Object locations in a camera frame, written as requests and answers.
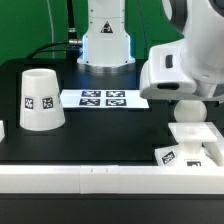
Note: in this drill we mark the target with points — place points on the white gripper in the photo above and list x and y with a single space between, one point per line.
162 76

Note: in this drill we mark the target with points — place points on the white lamp bulb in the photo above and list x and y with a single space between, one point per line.
190 111

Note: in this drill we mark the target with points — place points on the white lamp base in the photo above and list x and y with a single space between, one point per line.
195 142

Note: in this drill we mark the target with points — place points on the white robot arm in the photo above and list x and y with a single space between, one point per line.
190 68

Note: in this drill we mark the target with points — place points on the white lamp shade cone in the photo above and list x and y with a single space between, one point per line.
41 108

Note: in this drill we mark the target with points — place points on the white marker sheet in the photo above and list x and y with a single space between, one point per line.
103 99

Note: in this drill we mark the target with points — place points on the white front wall bar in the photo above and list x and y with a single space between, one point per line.
110 179

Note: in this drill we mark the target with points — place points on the white left wall block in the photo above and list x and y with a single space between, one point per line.
2 133

